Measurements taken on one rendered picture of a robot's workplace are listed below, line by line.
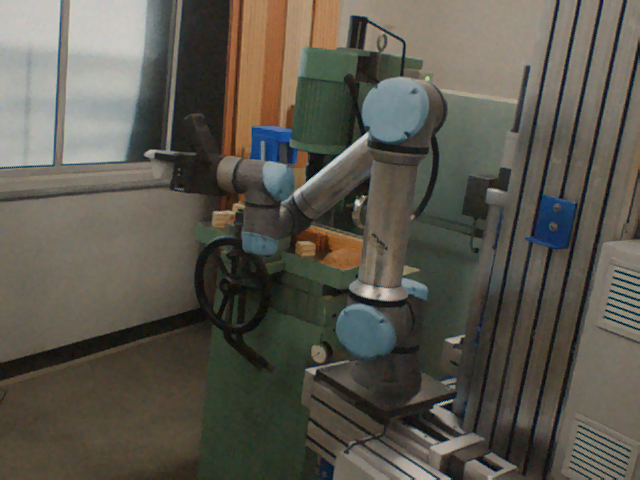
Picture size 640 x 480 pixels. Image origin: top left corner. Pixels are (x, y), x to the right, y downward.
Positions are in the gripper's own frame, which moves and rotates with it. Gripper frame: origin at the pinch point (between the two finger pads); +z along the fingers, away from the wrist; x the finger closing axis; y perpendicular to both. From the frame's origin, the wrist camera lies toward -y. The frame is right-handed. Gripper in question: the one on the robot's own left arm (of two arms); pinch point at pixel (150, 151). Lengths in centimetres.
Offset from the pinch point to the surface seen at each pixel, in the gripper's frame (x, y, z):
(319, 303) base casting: 61, 44, -17
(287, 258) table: 63, 33, -4
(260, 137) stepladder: 141, 2, 57
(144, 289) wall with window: 150, 84, 120
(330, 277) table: 60, 35, -20
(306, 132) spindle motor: 70, -5, -2
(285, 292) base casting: 63, 43, -4
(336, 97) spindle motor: 73, -17, -9
